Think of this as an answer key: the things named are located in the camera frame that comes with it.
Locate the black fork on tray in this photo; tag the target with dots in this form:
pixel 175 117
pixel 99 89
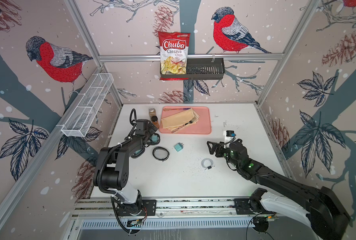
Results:
pixel 184 125

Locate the white wire mesh basket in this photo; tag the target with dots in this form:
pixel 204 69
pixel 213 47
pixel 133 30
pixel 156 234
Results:
pixel 84 113

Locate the red cassava chips bag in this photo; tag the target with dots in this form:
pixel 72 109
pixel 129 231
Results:
pixel 174 49

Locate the teal wall charger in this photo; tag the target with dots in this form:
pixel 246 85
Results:
pixel 178 147

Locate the tan spice jar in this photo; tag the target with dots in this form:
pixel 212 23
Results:
pixel 152 112

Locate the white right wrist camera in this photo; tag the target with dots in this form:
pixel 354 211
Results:
pixel 229 136

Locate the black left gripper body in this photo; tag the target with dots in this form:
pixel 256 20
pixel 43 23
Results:
pixel 150 131

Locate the pink plastic tray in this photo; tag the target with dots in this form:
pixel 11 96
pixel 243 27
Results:
pixel 201 127

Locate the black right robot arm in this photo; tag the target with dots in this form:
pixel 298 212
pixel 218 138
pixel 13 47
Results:
pixel 319 209

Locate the black wall basket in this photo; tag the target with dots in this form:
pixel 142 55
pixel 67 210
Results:
pixel 199 69

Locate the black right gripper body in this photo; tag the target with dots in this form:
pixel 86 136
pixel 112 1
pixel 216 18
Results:
pixel 223 153

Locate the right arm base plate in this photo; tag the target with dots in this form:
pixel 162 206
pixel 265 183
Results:
pixel 245 206

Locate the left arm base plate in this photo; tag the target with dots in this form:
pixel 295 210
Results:
pixel 148 208

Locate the brown spice bottle black cap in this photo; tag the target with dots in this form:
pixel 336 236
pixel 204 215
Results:
pixel 155 121

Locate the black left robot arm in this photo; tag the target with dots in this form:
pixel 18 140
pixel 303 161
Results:
pixel 113 165

